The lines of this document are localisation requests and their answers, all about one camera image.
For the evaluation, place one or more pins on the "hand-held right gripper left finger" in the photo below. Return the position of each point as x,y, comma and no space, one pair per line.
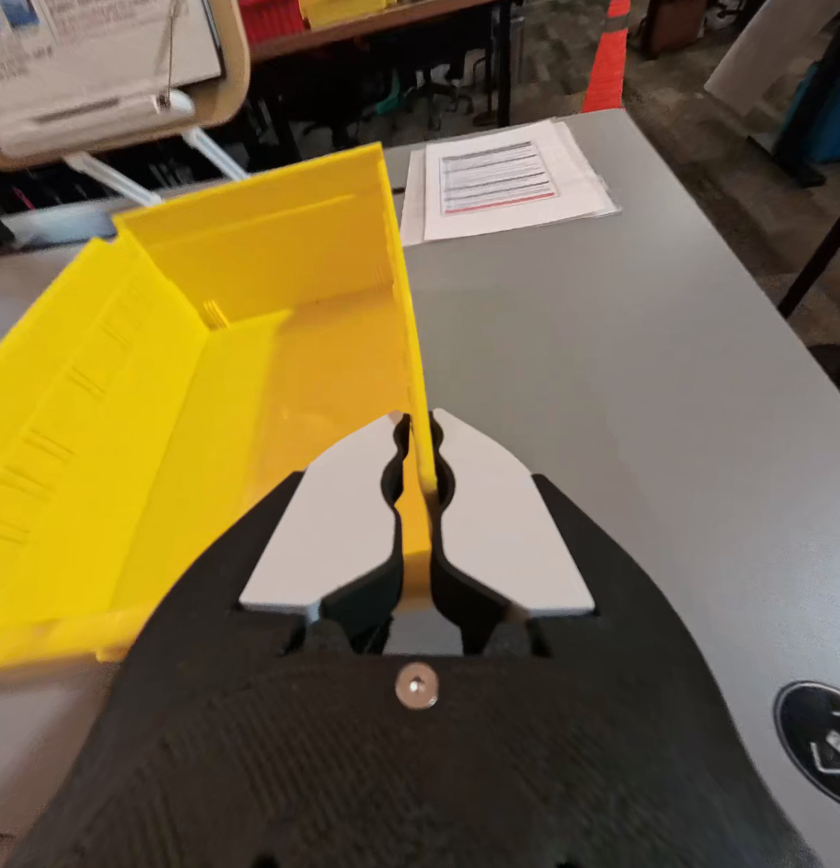
325,529

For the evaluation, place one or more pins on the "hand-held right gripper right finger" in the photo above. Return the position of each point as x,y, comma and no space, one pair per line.
508,536

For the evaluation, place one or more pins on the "yellow plastic bin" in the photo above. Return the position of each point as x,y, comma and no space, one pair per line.
257,237

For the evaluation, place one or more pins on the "round black desk grommet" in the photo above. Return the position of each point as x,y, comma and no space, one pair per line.
809,725

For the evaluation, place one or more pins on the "printed sheet in plastic sleeve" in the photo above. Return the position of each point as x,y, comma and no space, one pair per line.
494,180

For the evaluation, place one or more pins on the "black stand leg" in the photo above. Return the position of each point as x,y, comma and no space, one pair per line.
816,261

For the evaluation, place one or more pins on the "beige wooden chair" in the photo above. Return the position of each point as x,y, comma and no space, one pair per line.
235,61

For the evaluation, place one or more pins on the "orange traffic cone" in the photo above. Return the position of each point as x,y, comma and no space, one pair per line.
608,61

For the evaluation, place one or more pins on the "wooden table with black legs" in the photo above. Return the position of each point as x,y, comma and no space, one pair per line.
365,30

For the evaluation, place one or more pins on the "red plastic bin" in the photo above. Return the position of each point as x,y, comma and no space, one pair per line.
270,20

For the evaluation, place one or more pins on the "small yellow bin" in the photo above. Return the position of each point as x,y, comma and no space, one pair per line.
342,10

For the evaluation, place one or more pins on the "printed paper sheets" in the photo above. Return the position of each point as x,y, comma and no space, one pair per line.
94,61

